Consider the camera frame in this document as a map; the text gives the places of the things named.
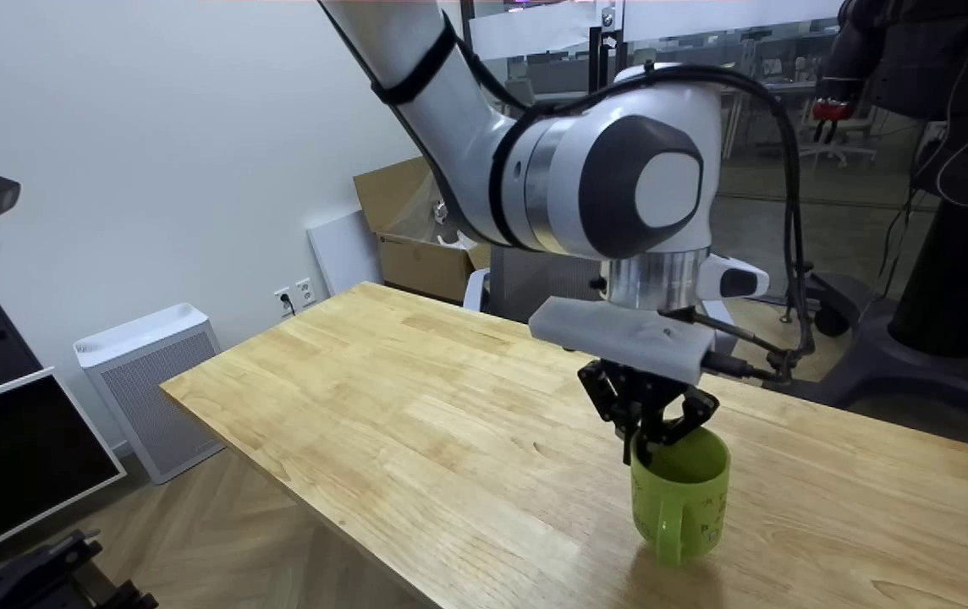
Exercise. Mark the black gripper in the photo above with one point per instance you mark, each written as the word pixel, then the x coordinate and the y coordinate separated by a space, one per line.
pixel 653 389

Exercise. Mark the green plastic mug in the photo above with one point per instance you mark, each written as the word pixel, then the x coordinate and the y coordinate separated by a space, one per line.
pixel 682 509

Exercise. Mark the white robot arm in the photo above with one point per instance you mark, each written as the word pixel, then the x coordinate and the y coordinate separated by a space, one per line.
pixel 573 179

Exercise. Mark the brown cardboard box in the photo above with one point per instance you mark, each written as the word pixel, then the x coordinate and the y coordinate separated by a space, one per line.
pixel 404 240

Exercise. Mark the white leaning board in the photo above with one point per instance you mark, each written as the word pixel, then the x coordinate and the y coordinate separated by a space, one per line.
pixel 343 256

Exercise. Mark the red hanging tool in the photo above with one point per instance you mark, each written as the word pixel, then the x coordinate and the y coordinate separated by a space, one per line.
pixel 831 111

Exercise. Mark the white air purifier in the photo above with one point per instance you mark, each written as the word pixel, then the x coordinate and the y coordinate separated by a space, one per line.
pixel 157 393

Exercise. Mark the black equipment base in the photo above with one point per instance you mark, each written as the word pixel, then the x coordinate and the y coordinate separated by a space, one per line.
pixel 45 576

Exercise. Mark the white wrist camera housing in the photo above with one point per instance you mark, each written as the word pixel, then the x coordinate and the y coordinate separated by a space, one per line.
pixel 621 331

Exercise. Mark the black pedestal stand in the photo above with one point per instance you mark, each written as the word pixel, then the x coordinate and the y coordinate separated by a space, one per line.
pixel 959 283

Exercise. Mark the white wall outlet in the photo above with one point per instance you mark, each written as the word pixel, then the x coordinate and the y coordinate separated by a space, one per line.
pixel 304 293
pixel 286 303

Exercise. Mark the black monitor white frame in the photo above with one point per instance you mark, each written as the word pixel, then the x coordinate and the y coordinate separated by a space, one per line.
pixel 12 461

